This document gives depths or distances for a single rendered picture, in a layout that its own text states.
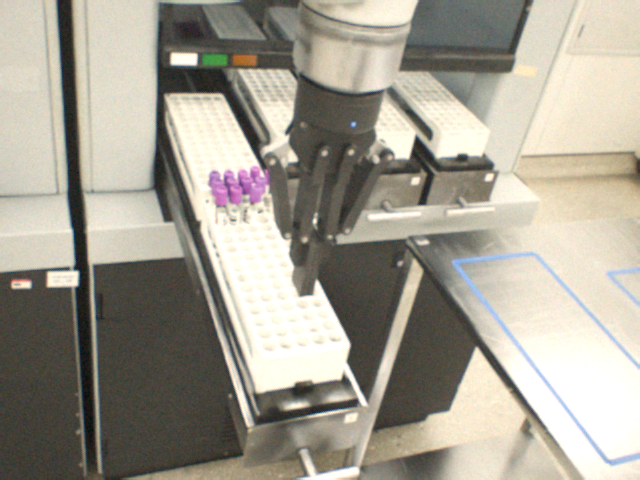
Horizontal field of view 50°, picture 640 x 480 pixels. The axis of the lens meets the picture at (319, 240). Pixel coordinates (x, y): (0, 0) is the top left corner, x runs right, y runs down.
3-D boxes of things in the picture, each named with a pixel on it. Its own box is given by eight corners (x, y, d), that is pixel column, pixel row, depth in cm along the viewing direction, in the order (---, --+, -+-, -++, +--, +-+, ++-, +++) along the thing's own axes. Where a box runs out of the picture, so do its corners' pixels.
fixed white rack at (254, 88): (229, 90, 133) (232, 60, 130) (278, 90, 137) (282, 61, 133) (272, 170, 112) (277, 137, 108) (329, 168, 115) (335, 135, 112)
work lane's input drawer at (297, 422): (147, 151, 123) (148, 105, 118) (222, 149, 128) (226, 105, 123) (251, 506, 70) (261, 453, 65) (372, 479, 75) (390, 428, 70)
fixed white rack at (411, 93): (370, 91, 144) (376, 63, 141) (412, 91, 148) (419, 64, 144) (434, 164, 123) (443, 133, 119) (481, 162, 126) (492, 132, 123)
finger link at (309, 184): (334, 147, 60) (319, 147, 59) (311, 248, 66) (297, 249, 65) (319, 125, 62) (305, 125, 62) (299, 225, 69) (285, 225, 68)
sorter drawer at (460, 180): (305, 55, 173) (310, 20, 168) (355, 56, 178) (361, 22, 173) (435, 221, 120) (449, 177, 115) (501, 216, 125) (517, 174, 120)
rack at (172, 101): (162, 126, 118) (163, 93, 114) (219, 125, 121) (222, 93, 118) (197, 227, 96) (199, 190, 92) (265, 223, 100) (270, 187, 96)
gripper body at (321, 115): (371, 57, 62) (352, 147, 67) (282, 55, 59) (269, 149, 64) (406, 94, 57) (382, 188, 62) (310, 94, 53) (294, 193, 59)
